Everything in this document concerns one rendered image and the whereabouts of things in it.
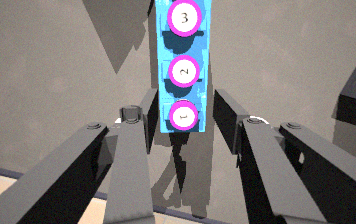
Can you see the magenta round cap with white number 2 top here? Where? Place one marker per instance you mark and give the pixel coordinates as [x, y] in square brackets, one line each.
[184, 71]

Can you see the dark grey table edge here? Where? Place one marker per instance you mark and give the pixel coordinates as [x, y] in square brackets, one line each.
[156, 209]

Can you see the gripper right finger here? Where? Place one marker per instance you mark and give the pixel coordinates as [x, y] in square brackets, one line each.
[276, 190]

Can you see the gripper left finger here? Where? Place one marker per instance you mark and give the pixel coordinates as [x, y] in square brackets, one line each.
[59, 188]

